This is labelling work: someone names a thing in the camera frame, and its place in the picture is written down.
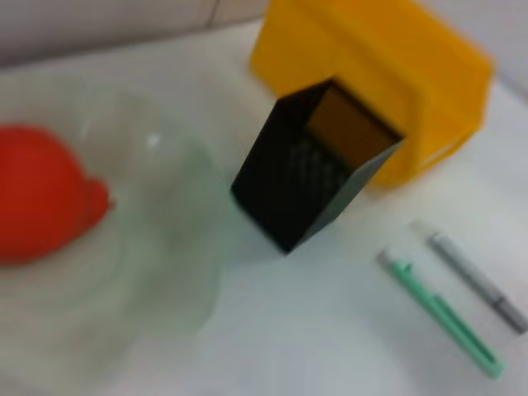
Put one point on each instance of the mint green utility knife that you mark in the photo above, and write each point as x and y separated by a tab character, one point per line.
441	307

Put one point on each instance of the black mesh pen holder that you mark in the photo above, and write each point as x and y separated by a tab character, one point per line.
280	185

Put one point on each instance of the red round object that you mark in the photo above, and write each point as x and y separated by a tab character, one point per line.
41	194

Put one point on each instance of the grey pen in wrapper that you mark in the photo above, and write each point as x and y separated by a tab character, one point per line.
470	276

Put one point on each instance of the yellow plastic bin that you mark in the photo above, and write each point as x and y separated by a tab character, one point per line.
392	62

